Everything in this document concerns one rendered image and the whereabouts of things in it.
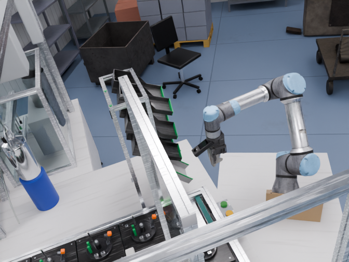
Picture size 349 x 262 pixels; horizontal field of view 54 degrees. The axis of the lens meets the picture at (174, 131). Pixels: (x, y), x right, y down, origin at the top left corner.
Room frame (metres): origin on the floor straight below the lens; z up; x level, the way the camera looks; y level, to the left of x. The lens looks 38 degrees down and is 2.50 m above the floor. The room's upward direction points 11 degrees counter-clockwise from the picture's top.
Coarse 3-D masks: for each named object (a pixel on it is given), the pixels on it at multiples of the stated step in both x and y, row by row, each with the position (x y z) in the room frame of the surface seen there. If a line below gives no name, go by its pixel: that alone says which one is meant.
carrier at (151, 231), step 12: (132, 216) 1.19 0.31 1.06; (144, 216) 1.25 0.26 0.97; (156, 216) 1.23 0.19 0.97; (120, 228) 1.20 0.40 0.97; (132, 228) 1.14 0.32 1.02; (144, 228) 1.14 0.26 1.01; (156, 228) 1.15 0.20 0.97; (132, 240) 1.11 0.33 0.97; (144, 240) 1.08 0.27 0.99; (156, 240) 1.08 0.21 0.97; (132, 252) 1.02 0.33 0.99
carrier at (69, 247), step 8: (40, 248) 1.09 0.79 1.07; (56, 248) 1.15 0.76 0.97; (64, 248) 1.14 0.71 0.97; (72, 248) 1.13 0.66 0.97; (32, 256) 1.13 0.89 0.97; (40, 256) 1.12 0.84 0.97; (48, 256) 1.10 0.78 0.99; (56, 256) 1.09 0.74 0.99; (64, 256) 1.08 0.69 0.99; (72, 256) 1.08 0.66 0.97
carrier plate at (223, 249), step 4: (224, 244) 0.97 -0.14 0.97; (220, 248) 0.96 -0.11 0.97; (224, 248) 0.95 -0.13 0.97; (228, 248) 0.95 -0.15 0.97; (220, 252) 0.94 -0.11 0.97; (224, 252) 0.93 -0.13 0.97; (228, 252) 0.93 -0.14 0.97; (216, 256) 0.92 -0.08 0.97; (220, 256) 0.91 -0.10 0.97; (224, 256) 0.91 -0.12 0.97; (228, 256) 0.91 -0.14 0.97; (232, 256) 0.90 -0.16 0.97; (208, 260) 0.91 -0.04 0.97; (212, 260) 0.90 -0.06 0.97; (216, 260) 0.90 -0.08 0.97; (220, 260) 0.89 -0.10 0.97; (224, 260) 0.89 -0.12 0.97; (228, 260) 0.89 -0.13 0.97; (232, 260) 0.88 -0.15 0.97
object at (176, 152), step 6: (132, 138) 1.50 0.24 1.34; (132, 144) 1.46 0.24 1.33; (162, 144) 1.53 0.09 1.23; (168, 144) 1.53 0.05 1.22; (174, 144) 1.53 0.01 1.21; (132, 150) 1.42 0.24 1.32; (138, 150) 1.40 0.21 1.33; (168, 150) 1.48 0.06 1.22; (174, 150) 1.49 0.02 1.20; (168, 156) 1.40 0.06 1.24; (174, 156) 1.41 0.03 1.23; (180, 156) 1.43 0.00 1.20
